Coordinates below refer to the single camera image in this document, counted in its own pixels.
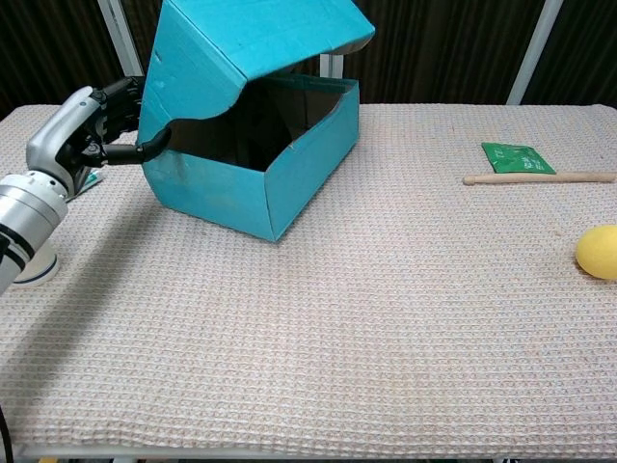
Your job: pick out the teal cardboard box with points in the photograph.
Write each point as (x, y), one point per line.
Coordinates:
(217, 72)

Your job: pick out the green sachet packet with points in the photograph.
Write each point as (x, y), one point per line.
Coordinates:
(518, 158)

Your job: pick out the beige waffle tablecloth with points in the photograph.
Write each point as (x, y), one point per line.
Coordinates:
(337, 313)

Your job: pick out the dark ribbed partition panel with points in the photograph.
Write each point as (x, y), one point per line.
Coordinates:
(53, 48)
(583, 48)
(140, 29)
(434, 53)

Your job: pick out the grey partition frame post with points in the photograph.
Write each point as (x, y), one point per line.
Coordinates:
(535, 53)
(331, 70)
(120, 38)

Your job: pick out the yellow ball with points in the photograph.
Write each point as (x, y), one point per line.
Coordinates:
(600, 252)

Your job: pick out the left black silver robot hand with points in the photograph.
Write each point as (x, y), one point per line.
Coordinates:
(67, 130)

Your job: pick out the wooden stick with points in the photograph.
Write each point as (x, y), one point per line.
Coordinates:
(540, 178)

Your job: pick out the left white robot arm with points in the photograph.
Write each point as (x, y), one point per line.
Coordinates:
(24, 212)

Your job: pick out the white paper cup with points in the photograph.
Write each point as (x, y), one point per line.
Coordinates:
(41, 267)

